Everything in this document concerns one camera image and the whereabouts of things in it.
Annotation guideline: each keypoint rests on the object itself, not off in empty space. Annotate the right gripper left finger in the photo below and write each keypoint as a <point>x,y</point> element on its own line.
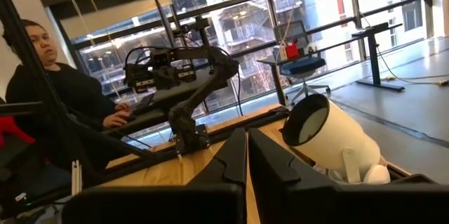
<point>158,203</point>

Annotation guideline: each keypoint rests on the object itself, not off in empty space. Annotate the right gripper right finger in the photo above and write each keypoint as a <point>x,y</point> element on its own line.
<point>315,203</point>

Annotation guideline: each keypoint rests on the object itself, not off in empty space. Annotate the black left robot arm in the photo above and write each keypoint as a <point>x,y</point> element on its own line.
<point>196,87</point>

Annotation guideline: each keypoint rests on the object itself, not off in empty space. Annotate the blue office chair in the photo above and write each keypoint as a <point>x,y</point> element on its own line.
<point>303,66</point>

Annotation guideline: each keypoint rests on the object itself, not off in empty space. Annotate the person's hand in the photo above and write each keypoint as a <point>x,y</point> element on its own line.
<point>115,118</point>

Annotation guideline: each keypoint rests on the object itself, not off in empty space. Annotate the white cylindrical air purifier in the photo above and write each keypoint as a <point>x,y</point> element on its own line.
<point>336,136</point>

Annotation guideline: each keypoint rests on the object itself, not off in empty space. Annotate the beige window blind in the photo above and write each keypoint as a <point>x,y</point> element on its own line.
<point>112,15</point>

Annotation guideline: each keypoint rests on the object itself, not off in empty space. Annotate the person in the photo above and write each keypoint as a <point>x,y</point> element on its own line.
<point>70,90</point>

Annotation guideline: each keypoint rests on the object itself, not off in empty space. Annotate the large glass window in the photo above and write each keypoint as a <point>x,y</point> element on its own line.
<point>245,24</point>

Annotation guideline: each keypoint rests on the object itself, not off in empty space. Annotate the red desk box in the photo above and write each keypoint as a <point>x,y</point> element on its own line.
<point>292,51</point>

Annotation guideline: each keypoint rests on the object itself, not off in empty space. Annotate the red plastic seat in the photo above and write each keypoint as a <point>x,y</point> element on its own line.
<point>10,129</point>

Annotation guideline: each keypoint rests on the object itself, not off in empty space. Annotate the black standing desk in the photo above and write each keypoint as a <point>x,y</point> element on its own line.
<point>373,55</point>

